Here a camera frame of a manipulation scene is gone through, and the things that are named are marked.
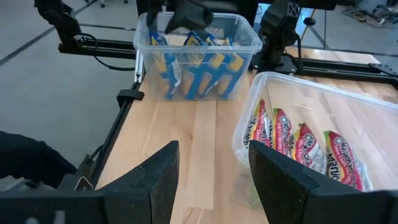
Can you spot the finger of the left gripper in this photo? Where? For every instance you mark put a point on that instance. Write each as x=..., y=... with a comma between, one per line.
x=154, y=11
x=189, y=15

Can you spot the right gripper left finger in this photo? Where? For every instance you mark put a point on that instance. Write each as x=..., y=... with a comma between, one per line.
x=155, y=196

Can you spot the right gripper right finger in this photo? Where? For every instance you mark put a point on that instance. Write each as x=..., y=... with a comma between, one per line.
x=280, y=189

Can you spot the blue Maruchan ramen pack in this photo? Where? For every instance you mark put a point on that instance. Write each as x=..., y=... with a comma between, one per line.
x=217, y=62
x=160, y=59
x=236, y=63
x=196, y=56

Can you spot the lime chili ramen pack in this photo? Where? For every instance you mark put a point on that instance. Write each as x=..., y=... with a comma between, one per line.
x=345, y=158
x=261, y=124
x=281, y=130
x=308, y=146

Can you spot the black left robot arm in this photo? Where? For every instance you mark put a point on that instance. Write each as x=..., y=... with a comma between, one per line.
x=280, y=28

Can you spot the clear plastic bin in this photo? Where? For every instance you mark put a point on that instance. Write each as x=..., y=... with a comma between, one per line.
x=357, y=124
x=146, y=62

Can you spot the black bulky object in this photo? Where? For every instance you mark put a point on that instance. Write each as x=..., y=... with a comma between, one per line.
x=31, y=158

